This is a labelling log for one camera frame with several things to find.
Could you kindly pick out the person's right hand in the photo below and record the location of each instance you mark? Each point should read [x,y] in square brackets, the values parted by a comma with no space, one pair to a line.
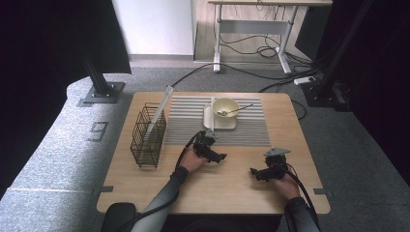
[289,189]

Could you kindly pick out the black metal stand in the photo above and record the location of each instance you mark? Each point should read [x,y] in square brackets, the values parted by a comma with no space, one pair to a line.
[103,93]
[325,96]

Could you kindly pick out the white power strip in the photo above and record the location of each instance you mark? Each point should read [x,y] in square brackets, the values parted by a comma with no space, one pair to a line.
[304,80]

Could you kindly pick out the white standing desk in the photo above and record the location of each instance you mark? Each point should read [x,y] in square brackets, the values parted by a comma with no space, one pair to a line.
[251,27]

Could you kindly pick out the cream square plate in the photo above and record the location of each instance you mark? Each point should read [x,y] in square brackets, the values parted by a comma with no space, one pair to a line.
[225,125]

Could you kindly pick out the cream bowl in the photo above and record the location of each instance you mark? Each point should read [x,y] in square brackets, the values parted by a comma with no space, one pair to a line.
[225,103]

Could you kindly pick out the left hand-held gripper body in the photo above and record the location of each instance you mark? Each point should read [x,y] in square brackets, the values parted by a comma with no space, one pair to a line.
[203,145]

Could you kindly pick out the grey tape strip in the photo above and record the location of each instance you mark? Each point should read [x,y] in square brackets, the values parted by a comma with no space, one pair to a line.
[106,189]
[322,191]

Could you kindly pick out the person's left leg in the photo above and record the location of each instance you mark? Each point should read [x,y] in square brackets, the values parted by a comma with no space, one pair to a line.
[116,216]

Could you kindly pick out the metal spoon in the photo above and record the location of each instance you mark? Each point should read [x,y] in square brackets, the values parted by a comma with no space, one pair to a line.
[240,108]

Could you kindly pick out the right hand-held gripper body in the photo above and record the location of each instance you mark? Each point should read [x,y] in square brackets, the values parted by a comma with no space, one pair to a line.
[278,164]

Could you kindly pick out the person's left hand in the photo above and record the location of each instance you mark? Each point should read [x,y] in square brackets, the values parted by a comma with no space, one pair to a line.
[191,161]

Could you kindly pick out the black curtain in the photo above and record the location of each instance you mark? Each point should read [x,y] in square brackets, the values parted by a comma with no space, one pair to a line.
[386,80]
[48,48]

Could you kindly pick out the grey tape floor marking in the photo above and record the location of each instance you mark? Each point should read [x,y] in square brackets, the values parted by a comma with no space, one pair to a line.
[100,122]

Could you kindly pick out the grey striped placemat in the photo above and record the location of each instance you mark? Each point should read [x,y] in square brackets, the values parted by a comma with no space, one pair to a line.
[248,135]

